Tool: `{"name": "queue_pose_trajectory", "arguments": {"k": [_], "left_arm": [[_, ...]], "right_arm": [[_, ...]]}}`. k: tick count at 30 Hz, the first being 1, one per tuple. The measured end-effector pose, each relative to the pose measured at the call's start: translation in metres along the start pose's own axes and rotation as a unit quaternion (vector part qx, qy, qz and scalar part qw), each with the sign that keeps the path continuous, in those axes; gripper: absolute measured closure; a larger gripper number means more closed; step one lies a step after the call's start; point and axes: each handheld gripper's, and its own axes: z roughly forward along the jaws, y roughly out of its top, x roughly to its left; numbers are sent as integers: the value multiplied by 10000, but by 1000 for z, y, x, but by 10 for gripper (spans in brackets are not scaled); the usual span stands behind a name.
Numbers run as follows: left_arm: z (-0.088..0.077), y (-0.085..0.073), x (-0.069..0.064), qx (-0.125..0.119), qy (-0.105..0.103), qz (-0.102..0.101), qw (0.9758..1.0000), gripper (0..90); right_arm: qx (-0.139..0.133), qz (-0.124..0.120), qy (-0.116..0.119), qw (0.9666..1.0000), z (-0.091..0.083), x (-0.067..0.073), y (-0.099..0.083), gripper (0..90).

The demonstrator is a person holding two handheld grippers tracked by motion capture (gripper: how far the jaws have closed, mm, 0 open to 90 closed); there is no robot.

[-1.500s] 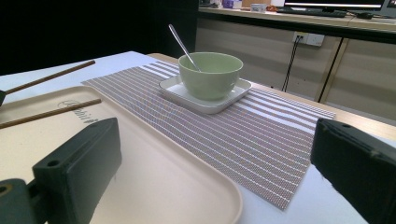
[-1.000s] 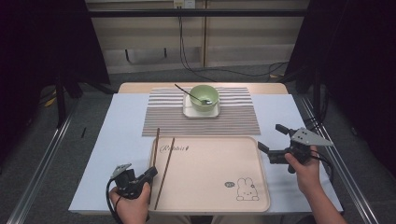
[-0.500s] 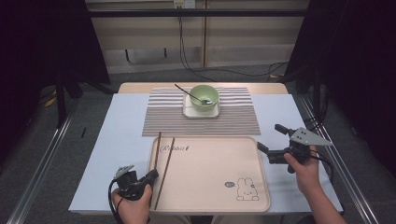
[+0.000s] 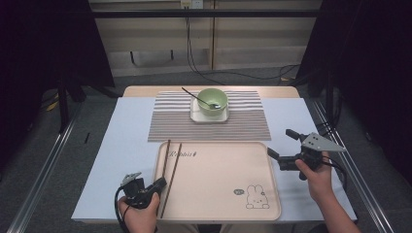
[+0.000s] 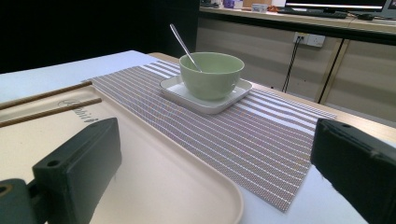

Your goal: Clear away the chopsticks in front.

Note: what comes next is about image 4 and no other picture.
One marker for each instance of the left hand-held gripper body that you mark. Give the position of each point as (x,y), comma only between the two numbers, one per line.
(134,191)

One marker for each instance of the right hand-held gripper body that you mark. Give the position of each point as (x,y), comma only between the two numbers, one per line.
(317,142)

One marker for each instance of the brown wooden chopstick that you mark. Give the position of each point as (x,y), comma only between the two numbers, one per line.
(171,179)
(166,158)

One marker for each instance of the pink rabbit print tray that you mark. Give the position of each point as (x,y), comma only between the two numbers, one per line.
(220,187)

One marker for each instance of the white square plate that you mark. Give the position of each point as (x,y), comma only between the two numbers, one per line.
(210,119)

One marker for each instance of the green bowl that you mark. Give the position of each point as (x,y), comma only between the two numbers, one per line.
(212,111)

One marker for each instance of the metal spoon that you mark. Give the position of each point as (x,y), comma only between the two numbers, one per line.
(216,106)

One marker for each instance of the person's left hand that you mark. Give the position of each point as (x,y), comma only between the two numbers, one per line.
(141,220)

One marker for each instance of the person's right hand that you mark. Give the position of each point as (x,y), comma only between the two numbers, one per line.
(319,184)

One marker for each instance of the striped placemat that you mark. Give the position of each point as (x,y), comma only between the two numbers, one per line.
(243,126)

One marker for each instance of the black metal stand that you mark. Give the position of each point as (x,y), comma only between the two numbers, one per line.
(63,106)
(329,97)

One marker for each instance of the black curtain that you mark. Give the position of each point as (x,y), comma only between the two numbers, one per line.
(372,64)
(39,64)

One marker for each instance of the black horizontal bar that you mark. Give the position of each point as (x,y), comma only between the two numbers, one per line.
(207,13)

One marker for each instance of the aluminium floor rail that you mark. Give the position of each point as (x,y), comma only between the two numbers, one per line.
(39,184)
(362,187)

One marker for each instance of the white wall socket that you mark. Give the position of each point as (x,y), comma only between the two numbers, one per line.
(191,4)

